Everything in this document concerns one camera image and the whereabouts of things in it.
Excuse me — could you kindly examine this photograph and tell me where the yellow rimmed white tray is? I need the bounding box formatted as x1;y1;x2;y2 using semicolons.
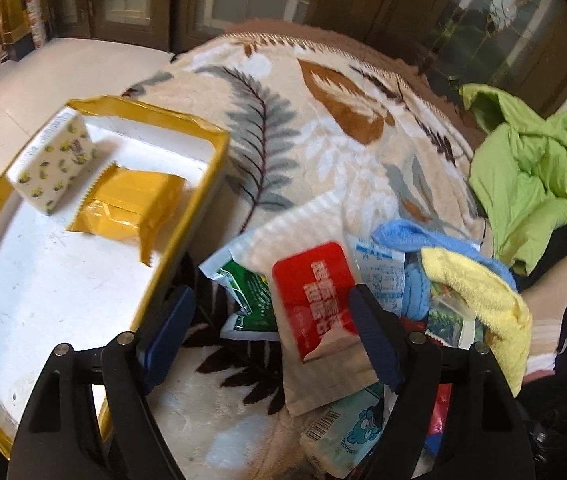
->
0;96;229;456

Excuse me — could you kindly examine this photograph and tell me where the white blue printed packet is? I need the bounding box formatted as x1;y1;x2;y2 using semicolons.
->
346;234;405;316

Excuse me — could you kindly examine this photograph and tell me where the blue towel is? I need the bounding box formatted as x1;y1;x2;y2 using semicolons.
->
372;219;518;321

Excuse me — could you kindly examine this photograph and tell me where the yellow towel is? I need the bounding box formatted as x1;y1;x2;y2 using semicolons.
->
420;247;533;396

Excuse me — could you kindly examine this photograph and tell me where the bear print tissue pack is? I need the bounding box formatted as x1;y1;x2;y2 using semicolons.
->
300;382;385;479

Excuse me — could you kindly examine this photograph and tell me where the clear bag landscape print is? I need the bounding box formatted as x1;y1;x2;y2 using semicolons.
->
425;282;484;350

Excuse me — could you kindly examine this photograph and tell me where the lime green jacket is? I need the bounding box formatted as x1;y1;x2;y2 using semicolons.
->
460;84;567;275

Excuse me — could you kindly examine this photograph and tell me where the lemon print tissue pack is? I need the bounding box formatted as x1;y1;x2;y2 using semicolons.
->
6;106;97;214

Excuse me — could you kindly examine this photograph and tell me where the leaf pattern fleece blanket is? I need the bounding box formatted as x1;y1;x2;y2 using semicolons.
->
127;20;487;479

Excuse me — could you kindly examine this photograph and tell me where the yellow plastic packet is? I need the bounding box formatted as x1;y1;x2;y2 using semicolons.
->
67;164;186;266

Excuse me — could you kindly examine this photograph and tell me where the person's leg white sock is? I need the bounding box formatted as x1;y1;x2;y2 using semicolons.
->
522;255;567;385

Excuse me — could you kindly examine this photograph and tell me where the green white sachet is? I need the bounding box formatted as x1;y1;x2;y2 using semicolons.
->
199;247;279;342

